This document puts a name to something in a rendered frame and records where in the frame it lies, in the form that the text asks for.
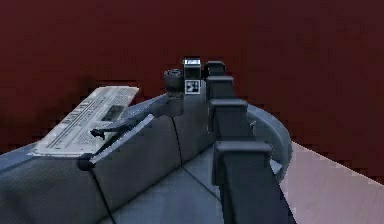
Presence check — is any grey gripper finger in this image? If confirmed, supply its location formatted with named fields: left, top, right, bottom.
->
left=89, top=93, right=170, bottom=140
left=77, top=113, right=156, bottom=172

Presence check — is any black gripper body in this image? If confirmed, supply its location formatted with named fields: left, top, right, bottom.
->
left=162, top=67, right=186, bottom=118

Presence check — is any dark grey sofa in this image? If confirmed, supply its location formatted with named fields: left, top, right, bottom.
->
left=0, top=101, right=294, bottom=224

